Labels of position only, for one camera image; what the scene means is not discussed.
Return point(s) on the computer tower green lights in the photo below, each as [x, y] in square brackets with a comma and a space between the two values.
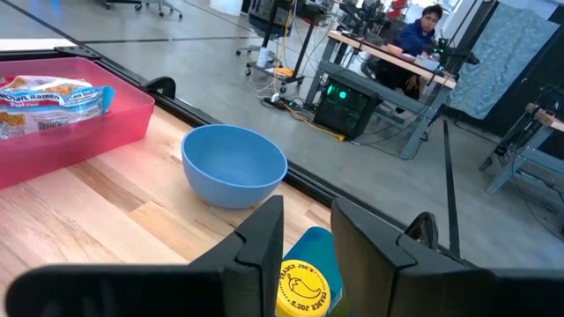
[346, 105]

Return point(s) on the blue ramen packet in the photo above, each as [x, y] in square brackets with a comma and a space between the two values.
[53, 105]

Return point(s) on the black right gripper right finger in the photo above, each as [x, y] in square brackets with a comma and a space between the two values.
[370, 260]

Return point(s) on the black table clamp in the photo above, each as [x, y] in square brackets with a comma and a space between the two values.
[161, 84]
[429, 229]

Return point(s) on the wooden desk grey legs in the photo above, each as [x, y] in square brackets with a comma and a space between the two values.
[352, 72]

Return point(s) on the black rolling stand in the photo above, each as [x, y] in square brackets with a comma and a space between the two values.
[304, 44]

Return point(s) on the grey table wood top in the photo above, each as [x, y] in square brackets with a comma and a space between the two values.
[511, 154]

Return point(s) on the blue plastic bin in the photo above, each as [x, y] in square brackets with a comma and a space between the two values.
[313, 244]

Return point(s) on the grey patterned blanket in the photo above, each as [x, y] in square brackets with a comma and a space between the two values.
[502, 57]

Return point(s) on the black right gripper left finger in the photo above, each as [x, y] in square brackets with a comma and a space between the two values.
[255, 264]

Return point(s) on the person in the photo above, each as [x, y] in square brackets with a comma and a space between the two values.
[414, 39]

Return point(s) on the red plastic bin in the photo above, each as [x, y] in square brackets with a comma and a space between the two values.
[66, 149]

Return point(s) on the yellow lid spice jar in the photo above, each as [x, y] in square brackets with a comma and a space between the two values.
[304, 288]

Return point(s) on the light blue bowl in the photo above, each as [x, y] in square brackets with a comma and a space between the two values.
[233, 167]

